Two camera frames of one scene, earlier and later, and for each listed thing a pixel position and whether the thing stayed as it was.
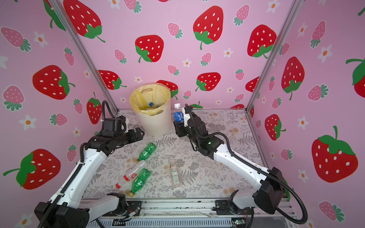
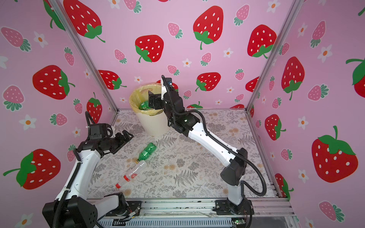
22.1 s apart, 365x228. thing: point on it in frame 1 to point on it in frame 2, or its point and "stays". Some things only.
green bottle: x=139 y=181 to x=144 y=106
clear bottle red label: x=132 y=173 stays
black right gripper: x=179 y=129 to x=153 y=99
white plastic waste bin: x=157 y=125 stays
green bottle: x=148 y=151 stays
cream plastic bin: x=150 y=99 stays
